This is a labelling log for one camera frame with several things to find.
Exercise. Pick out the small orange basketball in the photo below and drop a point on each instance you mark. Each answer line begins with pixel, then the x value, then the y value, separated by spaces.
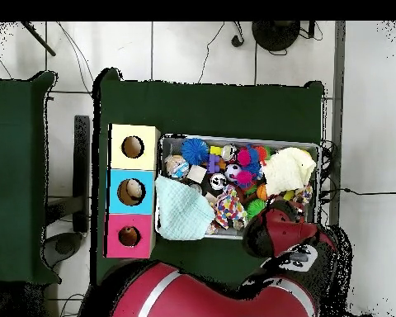
pixel 261 192

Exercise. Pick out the green spiky rubber ball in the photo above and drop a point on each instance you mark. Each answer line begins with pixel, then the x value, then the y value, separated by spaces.
pixel 255 208

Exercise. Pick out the black round stand base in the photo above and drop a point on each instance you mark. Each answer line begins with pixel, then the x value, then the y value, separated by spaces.
pixel 275 36

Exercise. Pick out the black upright stand bar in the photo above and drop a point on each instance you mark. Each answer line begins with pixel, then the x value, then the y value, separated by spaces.
pixel 81 165

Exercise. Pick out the crushed clear plastic bottle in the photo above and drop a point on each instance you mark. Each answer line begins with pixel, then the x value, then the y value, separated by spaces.
pixel 177 166

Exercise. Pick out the white cloth with colourful dots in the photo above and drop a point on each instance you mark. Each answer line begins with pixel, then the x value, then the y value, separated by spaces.
pixel 230 206

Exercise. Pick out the black slanted rod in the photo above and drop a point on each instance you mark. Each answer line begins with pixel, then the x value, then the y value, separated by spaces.
pixel 39 39

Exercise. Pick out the small soccer ball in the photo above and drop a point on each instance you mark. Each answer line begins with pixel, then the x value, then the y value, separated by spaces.
pixel 232 171

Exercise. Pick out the mint green waffle cloth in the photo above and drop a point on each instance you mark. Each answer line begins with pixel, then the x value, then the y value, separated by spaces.
pixel 181 211

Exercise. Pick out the grey round stand foot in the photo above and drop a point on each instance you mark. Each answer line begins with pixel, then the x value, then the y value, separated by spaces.
pixel 64 246

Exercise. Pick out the wooden box with three holes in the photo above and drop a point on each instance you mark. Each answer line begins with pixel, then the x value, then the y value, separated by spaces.
pixel 148 158

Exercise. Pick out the cream waffle cloth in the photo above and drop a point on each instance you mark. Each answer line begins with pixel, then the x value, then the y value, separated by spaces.
pixel 287 168

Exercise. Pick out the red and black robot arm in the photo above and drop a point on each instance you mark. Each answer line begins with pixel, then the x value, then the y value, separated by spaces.
pixel 201 297

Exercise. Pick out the blue spiky rubber ball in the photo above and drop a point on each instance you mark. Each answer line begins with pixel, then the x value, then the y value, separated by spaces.
pixel 194 151

